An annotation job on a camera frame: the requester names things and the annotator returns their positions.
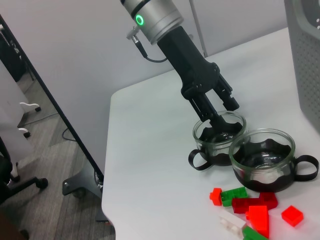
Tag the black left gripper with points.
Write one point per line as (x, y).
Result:
(190, 67)

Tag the glass teacup with black sleeve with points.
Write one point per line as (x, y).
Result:
(215, 155)
(262, 172)

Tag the dark red long brick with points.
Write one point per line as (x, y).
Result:
(250, 203)

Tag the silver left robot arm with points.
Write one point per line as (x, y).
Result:
(155, 17)

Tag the grey-green perforated storage bin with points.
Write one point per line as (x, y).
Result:
(305, 62)

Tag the green building brick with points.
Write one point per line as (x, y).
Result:
(233, 197)
(253, 233)

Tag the white building brick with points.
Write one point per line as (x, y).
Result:
(231, 222)

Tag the bright red large brick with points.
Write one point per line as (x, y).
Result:
(258, 220)

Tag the small red square brick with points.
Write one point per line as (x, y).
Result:
(292, 215)

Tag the white chair base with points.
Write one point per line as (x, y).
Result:
(28, 105)

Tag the black office chair base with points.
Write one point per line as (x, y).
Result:
(25, 186)

